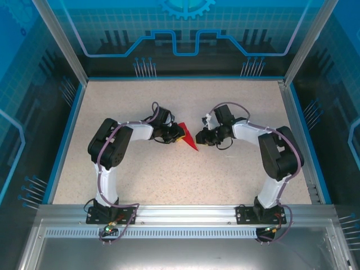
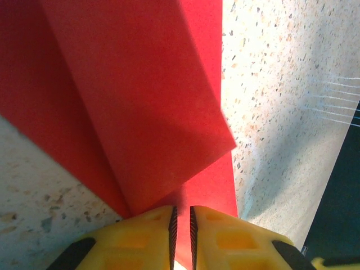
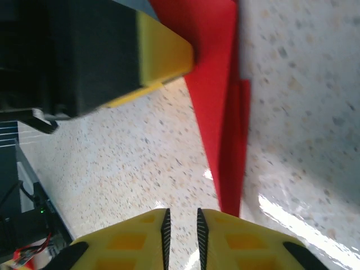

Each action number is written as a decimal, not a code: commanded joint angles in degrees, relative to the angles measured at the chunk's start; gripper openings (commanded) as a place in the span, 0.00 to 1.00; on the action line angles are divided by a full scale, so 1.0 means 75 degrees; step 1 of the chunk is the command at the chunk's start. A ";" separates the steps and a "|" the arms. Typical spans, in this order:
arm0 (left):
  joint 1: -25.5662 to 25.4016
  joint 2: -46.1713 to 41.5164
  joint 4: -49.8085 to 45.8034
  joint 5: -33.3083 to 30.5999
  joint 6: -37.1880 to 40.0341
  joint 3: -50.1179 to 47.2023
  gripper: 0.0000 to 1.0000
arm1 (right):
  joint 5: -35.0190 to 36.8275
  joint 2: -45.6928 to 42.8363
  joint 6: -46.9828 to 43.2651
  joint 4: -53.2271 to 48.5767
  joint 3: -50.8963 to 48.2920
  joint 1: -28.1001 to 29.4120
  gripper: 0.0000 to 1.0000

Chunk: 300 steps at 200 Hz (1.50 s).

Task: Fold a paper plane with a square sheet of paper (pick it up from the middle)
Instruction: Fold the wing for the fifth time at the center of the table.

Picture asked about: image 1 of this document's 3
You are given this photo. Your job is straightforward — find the slotted metal cable duct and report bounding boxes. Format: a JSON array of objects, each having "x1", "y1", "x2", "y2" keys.
[{"x1": 44, "y1": 228, "x2": 327, "y2": 239}]

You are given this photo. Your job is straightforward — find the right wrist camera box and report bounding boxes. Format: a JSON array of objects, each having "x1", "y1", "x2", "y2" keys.
[{"x1": 201, "y1": 112, "x2": 219, "y2": 130}]

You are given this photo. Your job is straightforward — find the green lit cable connector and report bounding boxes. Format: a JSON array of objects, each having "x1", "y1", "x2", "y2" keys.
[
  {"x1": 102, "y1": 222, "x2": 119, "y2": 234},
  {"x1": 263, "y1": 223, "x2": 284, "y2": 234}
]

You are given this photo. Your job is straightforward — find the red cloth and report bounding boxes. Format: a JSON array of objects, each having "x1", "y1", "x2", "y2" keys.
[{"x1": 176, "y1": 121, "x2": 200, "y2": 152}]

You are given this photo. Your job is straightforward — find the blue printed enclosure side panel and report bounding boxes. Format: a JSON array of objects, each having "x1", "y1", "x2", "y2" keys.
[
  {"x1": 292, "y1": 0, "x2": 360, "y2": 270},
  {"x1": 0, "y1": 0, "x2": 85, "y2": 270}
]

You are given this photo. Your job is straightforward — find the aluminium corner post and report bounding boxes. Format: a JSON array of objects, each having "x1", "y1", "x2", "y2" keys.
[
  {"x1": 283, "y1": 0, "x2": 338, "y2": 87},
  {"x1": 30, "y1": 0, "x2": 89, "y2": 85}
]

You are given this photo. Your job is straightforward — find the aluminium side rail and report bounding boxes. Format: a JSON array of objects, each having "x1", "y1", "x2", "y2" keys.
[{"x1": 278, "y1": 80, "x2": 321, "y2": 205}]

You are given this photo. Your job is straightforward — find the blue printed enclosure rear panel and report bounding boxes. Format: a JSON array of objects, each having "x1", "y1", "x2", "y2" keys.
[{"x1": 32, "y1": 0, "x2": 332, "y2": 78}]

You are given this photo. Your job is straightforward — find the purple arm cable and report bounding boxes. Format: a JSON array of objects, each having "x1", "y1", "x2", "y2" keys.
[
  {"x1": 210, "y1": 101, "x2": 306, "y2": 244},
  {"x1": 95, "y1": 101, "x2": 161, "y2": 244}
]

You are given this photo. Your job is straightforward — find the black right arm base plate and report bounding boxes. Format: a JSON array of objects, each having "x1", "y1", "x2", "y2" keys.
[{"x1": 235, "y1": 205, "x2": 287, "y2": 226}]

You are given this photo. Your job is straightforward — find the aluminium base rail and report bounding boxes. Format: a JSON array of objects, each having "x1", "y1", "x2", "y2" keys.
[{"x1": 38, "y1": 204, "x2": 337, "y2": 223}]

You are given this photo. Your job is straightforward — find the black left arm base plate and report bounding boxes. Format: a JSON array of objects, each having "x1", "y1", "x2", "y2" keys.
[{"x1": 85, "y1": 206, "x2": 138, "y2": 226}]

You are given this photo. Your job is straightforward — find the steel sheet tray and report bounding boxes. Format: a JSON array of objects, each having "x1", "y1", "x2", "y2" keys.
[{"x1": 16, "y1": 219, "x2": 352, "y2": 270}]

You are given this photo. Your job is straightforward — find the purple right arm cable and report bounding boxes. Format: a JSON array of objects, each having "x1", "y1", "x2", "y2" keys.
[{"x1": 210, "y1": 101, "x2": 306, "y2": 244}]

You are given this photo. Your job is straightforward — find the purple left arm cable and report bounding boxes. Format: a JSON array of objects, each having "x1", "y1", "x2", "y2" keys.
[{"x1": 95, "y1": 101, "x2": 161, "y2": 244}]

